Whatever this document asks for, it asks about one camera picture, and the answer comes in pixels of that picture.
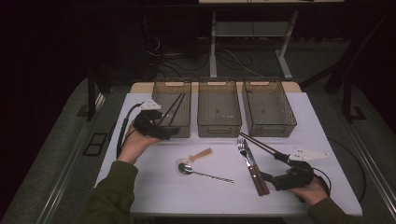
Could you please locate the black chopstick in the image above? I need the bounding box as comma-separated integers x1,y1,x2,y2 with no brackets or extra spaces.
169,92,187,127
156,92,185,126

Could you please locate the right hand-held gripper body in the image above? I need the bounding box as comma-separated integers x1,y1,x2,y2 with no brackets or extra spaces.
271,147,331,191

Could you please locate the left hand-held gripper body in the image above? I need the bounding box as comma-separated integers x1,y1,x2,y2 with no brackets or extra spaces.
134,99,173,141

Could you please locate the tangle of floor cables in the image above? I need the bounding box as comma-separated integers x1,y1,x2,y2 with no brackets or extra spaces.
144,31,265,79

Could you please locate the white table cover sheet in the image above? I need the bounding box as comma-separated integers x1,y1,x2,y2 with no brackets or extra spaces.
92,91,363,217

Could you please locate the white metal desk frame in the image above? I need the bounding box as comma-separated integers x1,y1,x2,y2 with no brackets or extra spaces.
198,0,345,80

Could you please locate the small wooden-handled spoon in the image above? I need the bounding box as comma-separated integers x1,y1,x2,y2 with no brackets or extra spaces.
176,147,214,166

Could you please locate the dark brown chopstick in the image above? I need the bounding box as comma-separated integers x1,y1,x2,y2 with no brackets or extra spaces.
238,133,278,156
241,132,283,155

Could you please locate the hand-held gripper cable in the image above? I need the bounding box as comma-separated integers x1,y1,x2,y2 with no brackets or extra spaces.
312,167,332,197
115,102,146,160

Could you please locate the person's left hand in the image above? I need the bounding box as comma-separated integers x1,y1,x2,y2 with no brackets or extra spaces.
117,119,163,165

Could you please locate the smoky clear plastic bin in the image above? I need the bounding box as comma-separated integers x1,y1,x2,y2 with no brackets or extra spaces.
197,77,243,138
145,77,192,139
241,77,298,138

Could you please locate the black metal stand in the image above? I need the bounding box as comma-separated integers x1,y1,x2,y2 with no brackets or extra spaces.
300,15,390,123
86,63,113,122

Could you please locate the wooden-handled metal fork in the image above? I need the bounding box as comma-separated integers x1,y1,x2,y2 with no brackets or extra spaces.
236,138,265,197

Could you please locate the right hand-held gripper cable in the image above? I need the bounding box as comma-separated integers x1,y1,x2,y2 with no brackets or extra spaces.
312,167,332,197

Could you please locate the metal floor rail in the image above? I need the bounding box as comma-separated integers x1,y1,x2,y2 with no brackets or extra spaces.
36,92,106,224
340,119,396,216

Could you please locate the left hand-held gripper cable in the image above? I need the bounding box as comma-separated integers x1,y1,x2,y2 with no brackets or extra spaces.
115,102,146,160

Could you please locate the thin black cable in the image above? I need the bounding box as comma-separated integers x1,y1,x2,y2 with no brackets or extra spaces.
326,136,367,203

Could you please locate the person's right hand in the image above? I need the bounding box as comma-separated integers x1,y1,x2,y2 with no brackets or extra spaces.
288,176,331,206

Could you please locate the metal spoon with twisted handle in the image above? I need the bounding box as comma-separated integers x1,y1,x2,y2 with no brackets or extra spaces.
177,162,235,185

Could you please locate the wooden-handled metal knife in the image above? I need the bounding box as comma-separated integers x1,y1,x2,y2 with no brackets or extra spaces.
242,138,271,195

